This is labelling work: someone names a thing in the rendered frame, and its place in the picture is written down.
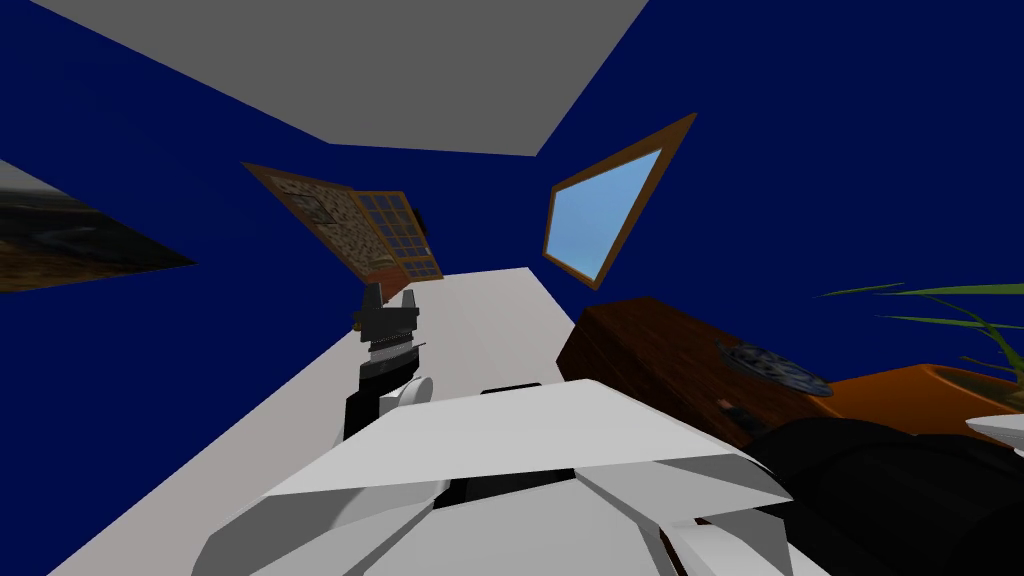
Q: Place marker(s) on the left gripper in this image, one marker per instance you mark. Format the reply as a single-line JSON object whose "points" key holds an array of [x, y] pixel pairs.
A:
{"points": [[388, 324]]}

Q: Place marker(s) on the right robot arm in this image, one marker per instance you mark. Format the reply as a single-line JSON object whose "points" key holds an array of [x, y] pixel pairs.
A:
{"points": [[880, 496]]}

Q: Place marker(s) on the brown paned wooden door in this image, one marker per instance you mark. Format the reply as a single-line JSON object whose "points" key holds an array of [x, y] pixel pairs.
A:
{"points": [[400, 236]]}

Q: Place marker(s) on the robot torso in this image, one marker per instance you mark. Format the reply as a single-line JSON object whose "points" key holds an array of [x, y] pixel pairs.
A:
{"points": [[512, 436]]}

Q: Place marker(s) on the wood-framed window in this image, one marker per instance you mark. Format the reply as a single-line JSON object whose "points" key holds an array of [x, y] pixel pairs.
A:
{"points": [[600, 216]]}

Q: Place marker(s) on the dark brown wooden cabinet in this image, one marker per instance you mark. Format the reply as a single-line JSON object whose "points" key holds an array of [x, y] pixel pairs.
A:
{"points": [[648, 352]]}

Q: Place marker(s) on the dark round patterned plate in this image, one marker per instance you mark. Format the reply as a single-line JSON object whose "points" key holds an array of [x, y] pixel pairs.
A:
{"points": [[772, 370]]}

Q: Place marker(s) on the green plant in orange pot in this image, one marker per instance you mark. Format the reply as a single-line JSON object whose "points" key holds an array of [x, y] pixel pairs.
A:
{"points": [[904, 396]]}

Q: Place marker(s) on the dark landscape wall picture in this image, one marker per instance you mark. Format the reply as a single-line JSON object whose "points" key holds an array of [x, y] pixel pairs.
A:
{"points": [[56, 240]]}

